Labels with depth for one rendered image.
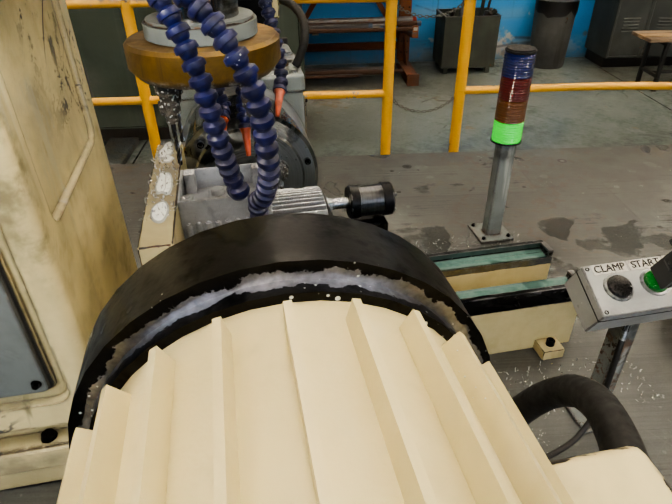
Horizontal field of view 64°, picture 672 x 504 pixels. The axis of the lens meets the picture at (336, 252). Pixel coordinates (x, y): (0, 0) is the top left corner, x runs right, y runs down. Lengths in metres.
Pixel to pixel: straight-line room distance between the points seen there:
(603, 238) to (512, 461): 1.22
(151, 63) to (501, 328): 0.67
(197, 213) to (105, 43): 3.32
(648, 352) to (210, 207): 0.78
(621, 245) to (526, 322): 0.46
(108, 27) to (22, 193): 3.40
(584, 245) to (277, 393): 1.21
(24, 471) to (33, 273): 0.32
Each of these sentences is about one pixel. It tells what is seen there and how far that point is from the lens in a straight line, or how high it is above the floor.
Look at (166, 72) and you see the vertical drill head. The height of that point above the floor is 1.32.
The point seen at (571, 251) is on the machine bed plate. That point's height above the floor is 0.80.
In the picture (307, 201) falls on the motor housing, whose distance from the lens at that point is 0.78.
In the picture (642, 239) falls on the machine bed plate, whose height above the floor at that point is 0.80.
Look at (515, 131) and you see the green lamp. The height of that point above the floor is 1.06.
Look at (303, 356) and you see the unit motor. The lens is 0.16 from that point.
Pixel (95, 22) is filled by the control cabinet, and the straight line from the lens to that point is 3.99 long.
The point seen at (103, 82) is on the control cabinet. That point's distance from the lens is 4.09.
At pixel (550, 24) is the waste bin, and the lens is 5.78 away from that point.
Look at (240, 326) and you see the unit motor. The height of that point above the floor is 1.35.
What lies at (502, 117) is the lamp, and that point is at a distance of 1.17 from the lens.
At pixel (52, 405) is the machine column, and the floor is 0.95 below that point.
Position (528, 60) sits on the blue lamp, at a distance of 1.14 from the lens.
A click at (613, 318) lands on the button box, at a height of 1.04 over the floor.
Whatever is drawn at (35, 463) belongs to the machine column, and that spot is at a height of 0.86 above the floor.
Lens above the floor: 1.47
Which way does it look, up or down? 34 degrees down
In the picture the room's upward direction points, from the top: 1 degrees counter-clockwise
